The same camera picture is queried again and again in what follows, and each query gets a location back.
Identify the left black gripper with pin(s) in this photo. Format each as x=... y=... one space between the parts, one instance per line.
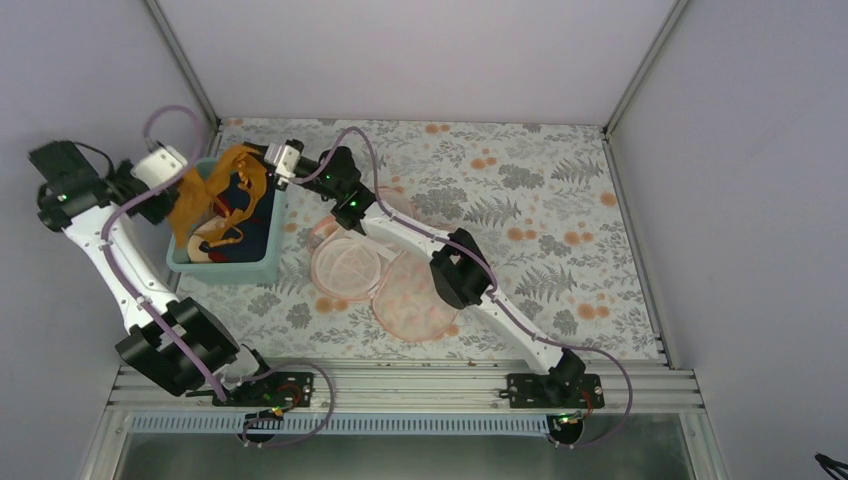
x=157 y=214

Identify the peach floral mesh laundry bag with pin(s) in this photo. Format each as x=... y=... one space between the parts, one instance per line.
x=397 y=285

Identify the orange lace bra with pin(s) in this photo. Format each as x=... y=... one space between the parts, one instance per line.
x=197 y=195

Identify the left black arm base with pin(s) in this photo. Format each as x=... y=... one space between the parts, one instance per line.
x=270 y=400

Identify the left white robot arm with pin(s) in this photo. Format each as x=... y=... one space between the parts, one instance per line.
x=175 y=343

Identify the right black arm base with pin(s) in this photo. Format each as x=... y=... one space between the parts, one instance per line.
x=573 y=401

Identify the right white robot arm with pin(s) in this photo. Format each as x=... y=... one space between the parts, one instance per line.
x=458 y=270

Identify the navy red bra upper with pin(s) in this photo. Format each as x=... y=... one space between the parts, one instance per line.
x=255 y=212

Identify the navy beige bra lower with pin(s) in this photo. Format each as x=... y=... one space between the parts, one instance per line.
x=244 y=243

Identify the light blue plastic bin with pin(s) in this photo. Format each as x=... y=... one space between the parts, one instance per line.
x=262 y=271

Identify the floral patterned table mat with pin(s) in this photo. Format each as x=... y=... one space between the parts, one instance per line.
x=538 y=199

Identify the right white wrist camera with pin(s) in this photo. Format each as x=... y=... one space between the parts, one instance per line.
x=282 y=160

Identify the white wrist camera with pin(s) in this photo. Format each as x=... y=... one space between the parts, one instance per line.
x=282 y=160
x=158 y=167

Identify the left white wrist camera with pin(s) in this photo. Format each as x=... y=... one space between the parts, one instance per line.
x=158 y=167

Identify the aluminium front rail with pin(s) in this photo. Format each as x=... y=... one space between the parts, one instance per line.
x=445 y=386

